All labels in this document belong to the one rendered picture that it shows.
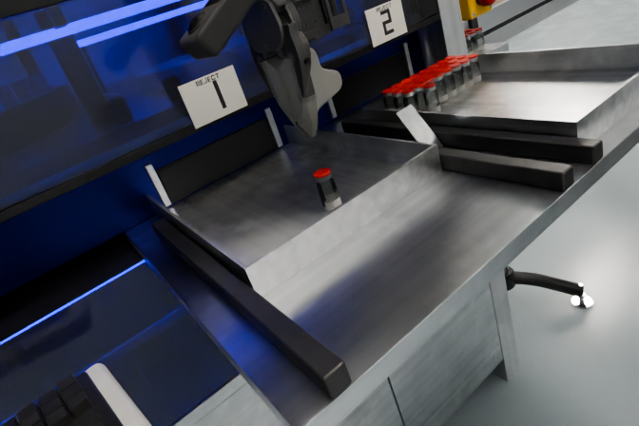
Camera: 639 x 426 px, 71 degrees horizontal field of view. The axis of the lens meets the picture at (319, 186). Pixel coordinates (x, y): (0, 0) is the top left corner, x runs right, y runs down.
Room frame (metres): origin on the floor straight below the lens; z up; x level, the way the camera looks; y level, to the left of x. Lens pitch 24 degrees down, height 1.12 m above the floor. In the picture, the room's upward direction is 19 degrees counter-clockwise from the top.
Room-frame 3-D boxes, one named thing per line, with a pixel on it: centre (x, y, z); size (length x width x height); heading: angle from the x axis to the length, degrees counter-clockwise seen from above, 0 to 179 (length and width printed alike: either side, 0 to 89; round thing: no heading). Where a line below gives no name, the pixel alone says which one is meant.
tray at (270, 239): (0.55, 0.05, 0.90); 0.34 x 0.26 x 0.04; 29
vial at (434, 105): (0.67, -0.21, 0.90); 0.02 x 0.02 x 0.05
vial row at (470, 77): (0.72, -0.25, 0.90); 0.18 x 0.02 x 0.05; 118
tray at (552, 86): (0.62, -0.30, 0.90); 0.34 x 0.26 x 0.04; 29
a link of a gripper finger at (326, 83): (0.47, -0.03, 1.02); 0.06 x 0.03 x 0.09; 119
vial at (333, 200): (0.47, -0.01, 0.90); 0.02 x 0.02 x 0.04
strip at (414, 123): (0.50, -0.17, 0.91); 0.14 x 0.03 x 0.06; 30
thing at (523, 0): (1.21, -0.59, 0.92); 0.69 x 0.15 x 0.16; 119
